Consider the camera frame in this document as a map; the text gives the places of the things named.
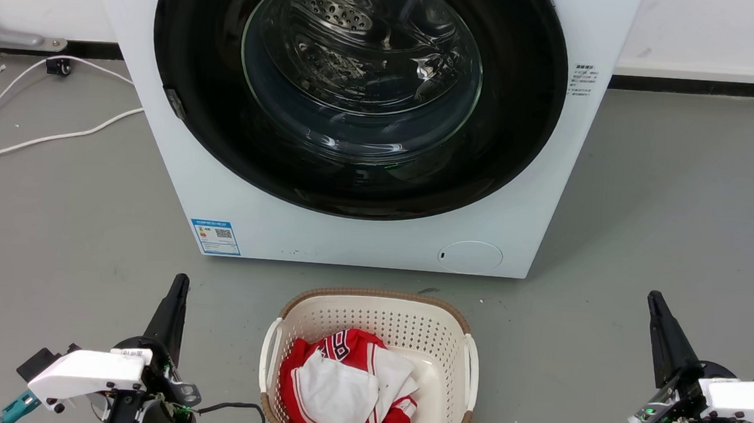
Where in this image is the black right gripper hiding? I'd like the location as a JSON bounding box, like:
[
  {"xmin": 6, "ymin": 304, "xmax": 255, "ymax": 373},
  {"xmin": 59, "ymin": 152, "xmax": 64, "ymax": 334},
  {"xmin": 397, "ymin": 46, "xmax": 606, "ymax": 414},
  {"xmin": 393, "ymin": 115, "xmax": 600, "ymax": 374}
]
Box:
[{"xmin": 624, "ymin": 290, "xmax": 754, "ymax": 423}]

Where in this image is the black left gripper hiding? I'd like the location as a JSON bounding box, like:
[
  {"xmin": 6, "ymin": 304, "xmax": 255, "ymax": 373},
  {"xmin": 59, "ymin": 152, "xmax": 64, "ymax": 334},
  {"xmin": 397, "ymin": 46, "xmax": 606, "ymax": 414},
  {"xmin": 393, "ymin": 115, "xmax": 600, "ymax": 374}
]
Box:
[{"xmin": 103, "ymin": 269, "xmax": 210, "ymax": 423}]

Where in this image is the black round glass washer door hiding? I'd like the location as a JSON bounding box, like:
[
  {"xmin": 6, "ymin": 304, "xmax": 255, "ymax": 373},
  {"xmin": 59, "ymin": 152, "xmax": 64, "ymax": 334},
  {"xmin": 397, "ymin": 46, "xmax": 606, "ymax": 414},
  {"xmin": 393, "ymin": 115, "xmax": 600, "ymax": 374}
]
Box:
[{"xmin": 141, "ymin": 0, "xmax": 574, "ymax": 234}]

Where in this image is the white front-load washing machine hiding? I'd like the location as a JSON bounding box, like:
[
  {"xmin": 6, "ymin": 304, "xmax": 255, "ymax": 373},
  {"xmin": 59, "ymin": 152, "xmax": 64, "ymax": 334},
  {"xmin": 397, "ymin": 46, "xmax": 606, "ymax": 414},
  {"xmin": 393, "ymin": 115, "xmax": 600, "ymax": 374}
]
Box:
[{"xmin": 64, "ymin": 0, "xmax": 645, "ymax": 287}]

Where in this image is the blue energy label sticker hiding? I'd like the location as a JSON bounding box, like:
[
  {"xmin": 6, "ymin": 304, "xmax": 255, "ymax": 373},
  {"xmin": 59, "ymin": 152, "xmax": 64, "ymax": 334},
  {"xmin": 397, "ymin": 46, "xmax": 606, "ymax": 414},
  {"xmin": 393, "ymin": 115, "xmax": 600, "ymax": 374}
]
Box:
[{"xmin": 188, "ymin": 218, "xmax": 244, "ymax": 257}]

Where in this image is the teal connector plug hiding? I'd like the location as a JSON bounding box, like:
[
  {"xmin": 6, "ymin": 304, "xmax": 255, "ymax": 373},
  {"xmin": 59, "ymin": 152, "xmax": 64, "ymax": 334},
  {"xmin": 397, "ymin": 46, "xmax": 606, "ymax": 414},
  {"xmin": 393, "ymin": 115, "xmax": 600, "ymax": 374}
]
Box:
[{"xmin": 0, "ymin": 389, "xmax": 41, "ymax": 423}]

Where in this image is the red and white jersey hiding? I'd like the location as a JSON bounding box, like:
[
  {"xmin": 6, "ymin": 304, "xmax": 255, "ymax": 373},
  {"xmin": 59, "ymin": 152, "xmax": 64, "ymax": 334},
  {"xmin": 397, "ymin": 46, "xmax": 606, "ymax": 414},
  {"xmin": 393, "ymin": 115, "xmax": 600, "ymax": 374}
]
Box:
[{"xmin": 275, "ymin": 324, "xmax": 424, "ymax": 423}]

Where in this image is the cream plastic laundry basket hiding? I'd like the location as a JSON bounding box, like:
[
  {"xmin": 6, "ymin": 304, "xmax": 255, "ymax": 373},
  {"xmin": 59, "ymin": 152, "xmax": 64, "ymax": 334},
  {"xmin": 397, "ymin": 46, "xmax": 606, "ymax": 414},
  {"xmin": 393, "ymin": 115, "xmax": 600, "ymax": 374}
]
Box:
[{"xmin": 255, "ymin": 281, "xmax": 485, "ymax": 423}]

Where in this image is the round white filter cover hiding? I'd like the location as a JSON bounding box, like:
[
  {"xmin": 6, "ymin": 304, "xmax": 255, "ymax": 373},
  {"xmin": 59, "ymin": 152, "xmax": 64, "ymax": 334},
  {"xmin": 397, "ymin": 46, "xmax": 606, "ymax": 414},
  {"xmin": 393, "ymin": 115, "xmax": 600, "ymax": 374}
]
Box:
[{"xmin": 437, "ymin": 238, "xmax": 505, "ymax": 277}]

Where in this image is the grey drain pipe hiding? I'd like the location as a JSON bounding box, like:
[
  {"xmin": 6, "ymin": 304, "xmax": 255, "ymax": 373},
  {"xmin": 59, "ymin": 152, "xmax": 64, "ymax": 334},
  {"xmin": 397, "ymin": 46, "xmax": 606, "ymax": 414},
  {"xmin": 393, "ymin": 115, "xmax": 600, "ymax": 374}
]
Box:
[{"xmin": 0, "ymin": 9, "xmax": 70, "ymax": 53}]

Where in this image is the stainless steel washer drum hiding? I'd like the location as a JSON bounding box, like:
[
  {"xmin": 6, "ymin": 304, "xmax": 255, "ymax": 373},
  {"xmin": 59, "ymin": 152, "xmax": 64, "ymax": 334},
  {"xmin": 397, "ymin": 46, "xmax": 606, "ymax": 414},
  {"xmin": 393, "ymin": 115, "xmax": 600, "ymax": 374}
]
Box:
[{"xmin": 252, "ymin": 0, "xmax": 487, "ymax": 124}]

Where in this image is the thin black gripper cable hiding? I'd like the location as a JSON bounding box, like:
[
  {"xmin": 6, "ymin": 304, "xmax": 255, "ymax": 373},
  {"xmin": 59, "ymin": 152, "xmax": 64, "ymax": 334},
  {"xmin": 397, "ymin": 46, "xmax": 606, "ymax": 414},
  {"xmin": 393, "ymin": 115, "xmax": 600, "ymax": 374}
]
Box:
[{"xmin": 193, "ymin": 399, "xmax": 269, "ymax": 423}]

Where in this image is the thick white floor cable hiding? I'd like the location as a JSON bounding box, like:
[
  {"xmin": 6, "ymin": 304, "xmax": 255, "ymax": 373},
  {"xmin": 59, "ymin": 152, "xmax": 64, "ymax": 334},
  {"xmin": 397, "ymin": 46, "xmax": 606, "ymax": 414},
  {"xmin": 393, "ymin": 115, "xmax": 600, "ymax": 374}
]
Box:
[{"xmin": 0, "ymin": 98, "xmax": 144, "ymax": 179}]

